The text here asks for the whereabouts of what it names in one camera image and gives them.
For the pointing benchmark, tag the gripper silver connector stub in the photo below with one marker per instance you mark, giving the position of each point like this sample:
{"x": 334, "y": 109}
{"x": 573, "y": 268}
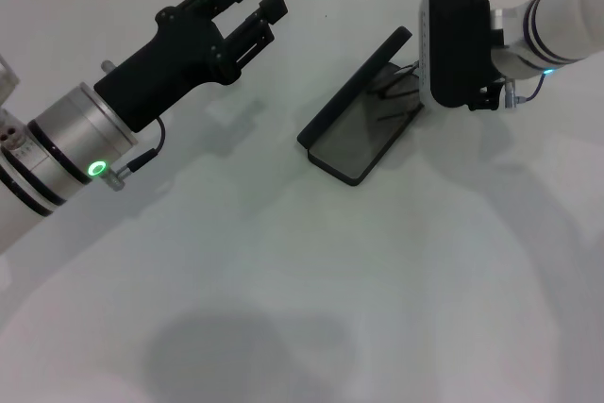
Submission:
{"x": 509, "y": 95}
{"x": 107, "y": 65}

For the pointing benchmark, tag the black glasses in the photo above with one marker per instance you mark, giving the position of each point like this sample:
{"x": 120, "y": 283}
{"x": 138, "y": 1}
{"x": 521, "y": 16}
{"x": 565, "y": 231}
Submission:
{"x": 391, "y": 89}

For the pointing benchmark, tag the left gripper silver connector stub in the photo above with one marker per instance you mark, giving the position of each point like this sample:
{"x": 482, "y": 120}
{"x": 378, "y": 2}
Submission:
{"x": 107, "y": 65}

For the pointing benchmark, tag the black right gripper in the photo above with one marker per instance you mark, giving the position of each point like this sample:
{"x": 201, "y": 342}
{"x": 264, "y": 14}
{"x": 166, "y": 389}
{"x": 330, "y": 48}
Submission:
{"x": 486, "y": 98}

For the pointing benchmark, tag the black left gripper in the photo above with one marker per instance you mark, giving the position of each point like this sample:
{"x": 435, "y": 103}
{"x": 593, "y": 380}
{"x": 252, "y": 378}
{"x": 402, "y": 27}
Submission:
{"x": 165, "y": 72}

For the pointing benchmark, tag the black glasses case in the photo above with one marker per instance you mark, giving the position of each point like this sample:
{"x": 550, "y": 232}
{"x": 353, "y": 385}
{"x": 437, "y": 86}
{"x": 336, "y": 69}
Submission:
{"x": 349, "y": 91}

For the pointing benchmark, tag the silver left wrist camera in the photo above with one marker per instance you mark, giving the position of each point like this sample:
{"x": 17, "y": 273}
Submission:
{"x": 7, "y": 79}

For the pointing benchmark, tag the right gripper silver connector stub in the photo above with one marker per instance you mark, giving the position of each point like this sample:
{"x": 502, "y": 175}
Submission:
{"x": 509, "y": 95}

